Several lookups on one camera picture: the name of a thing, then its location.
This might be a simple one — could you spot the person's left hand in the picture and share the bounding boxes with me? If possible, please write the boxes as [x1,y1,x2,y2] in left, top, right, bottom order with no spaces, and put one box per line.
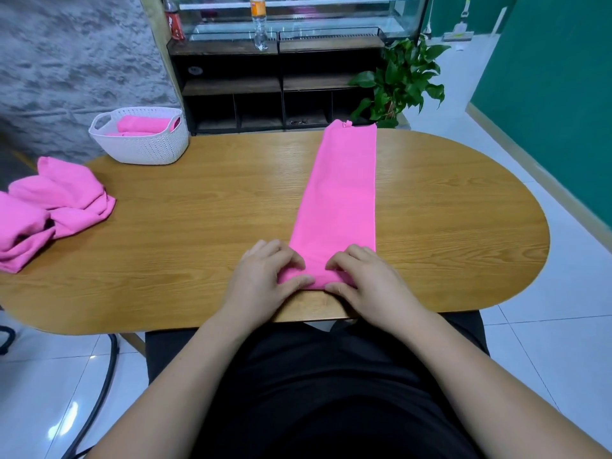
[219,238,316,332]

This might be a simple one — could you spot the person's right hand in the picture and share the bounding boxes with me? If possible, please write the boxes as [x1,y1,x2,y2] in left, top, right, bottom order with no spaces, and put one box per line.
[324,244,430,339]

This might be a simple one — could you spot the pink towel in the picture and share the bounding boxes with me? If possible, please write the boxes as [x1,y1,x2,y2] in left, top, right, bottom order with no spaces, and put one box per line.
[117,114,182,136]
[103,129,159,140]
[277,118,380,291]

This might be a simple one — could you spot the white woven plastic basket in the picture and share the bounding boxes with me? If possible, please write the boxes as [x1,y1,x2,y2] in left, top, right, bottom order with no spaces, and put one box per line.
[87,106,191,167]

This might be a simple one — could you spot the pile of pink cloths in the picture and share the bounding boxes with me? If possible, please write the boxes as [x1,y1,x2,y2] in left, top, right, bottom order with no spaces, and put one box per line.
[0,156,118,275]

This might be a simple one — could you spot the person's left forearm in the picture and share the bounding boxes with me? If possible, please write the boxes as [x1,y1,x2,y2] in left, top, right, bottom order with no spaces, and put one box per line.
[88,315,254,459]

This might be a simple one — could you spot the person's right forearm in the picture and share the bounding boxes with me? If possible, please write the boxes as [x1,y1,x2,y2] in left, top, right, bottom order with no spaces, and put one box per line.
[397,315,612,459]

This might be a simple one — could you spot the wooden table leg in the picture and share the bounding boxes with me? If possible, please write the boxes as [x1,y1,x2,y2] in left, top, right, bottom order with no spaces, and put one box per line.
[119,331,149,358]

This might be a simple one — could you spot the dark wooden shelf cabinet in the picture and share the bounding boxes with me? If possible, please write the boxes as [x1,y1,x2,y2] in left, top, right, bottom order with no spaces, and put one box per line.
[166,32,404,136]

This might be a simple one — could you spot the green potted plant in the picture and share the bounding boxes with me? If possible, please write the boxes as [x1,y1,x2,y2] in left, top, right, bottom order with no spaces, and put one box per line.
[348,32,451,129]

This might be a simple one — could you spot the clear bottle with orange label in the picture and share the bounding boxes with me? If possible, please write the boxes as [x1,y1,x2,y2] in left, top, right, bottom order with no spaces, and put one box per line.
[249,0,271,52]

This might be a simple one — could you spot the white mop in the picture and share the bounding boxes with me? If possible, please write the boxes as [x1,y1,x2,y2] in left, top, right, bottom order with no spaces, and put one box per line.
[442,0,476,43]

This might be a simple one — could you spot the red label cola bottle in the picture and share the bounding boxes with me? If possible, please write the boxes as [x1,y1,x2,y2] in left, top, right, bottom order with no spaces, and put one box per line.
[164,0,187,43]

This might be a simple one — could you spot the glass display case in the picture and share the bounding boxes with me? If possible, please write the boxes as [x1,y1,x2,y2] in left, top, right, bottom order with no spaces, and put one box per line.
[159,0,432,43]

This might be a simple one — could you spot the black floor cable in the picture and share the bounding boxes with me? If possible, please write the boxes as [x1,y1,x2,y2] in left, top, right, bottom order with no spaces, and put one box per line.
[59,332,122,459]

